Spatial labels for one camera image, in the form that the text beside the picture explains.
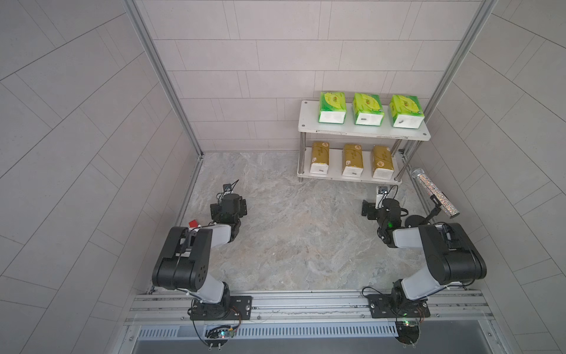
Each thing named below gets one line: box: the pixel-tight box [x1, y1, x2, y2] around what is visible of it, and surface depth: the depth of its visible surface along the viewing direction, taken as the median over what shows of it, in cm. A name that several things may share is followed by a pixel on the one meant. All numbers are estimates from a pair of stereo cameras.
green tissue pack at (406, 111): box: [389, 94, 426, 130], surface depth 80 cm
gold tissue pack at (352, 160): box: [341, 143, 365, 177], surface depth 99 cm
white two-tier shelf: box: [297, 98, 432, 186], surface depth 98 cm
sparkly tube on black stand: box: [411, 167, 460, 219], surface depth 80 cm
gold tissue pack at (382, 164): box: [372, 145, 395, 180], surface depth 98 cm
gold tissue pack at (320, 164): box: [309, 141, 330, 175], surface depth 101 cm
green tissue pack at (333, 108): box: [318, 91, 348, 125], surface depth 81 cm
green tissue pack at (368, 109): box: [352, 92, 385, 127], surface depth 81 cm
